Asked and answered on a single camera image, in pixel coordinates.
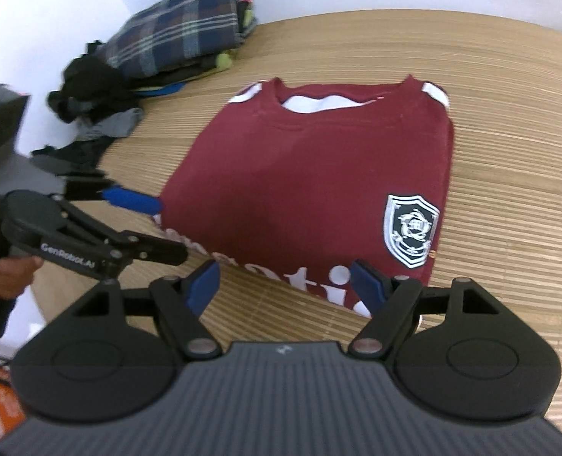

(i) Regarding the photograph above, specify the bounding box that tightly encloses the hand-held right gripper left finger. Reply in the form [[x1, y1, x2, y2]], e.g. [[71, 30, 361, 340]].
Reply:
[[48, 259, 223, 360]]

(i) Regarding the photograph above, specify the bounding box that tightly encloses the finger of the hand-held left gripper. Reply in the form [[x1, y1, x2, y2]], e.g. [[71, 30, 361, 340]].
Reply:
[[63, 173, 164, 214], [79, 213, 189, 267]]

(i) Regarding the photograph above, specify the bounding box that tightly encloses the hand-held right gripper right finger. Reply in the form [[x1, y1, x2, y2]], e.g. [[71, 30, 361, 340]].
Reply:
[[348, 259, 519, 359]]

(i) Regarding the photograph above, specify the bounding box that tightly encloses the maroon sweatshirt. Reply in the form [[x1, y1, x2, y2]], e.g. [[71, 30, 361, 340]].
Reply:
[[152, 75, 455, 319]]

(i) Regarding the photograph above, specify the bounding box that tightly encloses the person's left hand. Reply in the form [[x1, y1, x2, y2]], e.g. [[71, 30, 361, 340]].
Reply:
[[0, 246, 43, 301]]

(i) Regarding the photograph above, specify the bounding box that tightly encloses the dark crumpled garment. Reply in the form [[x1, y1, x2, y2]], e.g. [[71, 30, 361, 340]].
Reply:
[[31, 138, 115, 176]]

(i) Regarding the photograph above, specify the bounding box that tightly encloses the blue garment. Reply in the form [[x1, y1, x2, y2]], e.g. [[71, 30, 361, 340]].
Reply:
[[138, 82, 187, 98]]

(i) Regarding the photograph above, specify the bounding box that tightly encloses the black crumpled garment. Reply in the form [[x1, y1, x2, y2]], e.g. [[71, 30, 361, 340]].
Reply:
[[47, 40, 141, 124]]

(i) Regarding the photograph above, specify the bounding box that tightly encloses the dark grey folded garment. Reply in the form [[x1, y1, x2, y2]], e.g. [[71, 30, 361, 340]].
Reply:
[[148, 52, 225, 84]]

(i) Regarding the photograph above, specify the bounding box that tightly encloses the plaid folded garment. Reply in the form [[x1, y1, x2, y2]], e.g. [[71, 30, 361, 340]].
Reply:
[[101, 0, 258, 81]]

